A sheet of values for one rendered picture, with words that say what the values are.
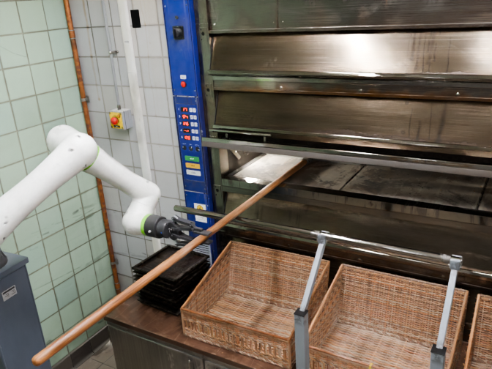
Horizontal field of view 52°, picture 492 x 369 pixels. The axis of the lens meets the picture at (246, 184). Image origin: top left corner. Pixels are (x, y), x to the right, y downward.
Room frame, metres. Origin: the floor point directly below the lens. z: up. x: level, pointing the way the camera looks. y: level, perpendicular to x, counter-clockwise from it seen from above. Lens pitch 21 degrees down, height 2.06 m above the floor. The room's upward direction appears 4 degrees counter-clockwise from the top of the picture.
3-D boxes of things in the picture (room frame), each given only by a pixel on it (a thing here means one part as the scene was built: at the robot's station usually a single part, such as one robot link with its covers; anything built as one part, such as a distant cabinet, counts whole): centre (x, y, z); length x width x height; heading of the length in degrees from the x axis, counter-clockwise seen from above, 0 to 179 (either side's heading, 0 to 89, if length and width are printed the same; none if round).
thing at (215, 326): (2.02, -0.02, 0.72); 0.56 x 0.49 x 0.28; 59
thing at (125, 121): (2.70, 0.65, 1.46); 0.10 x 0.07 x 0.10; 58
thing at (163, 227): (1.83, 0.31, 1.19); 0.09 x 0.07 x 0.08; 58
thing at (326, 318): (1.71, -0.53, 0.72); 0.56 x 0.49 x 0.28; 58
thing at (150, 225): (1.87, 0.37, 1.19); 0.12 x 0.06 x 0.09; 148
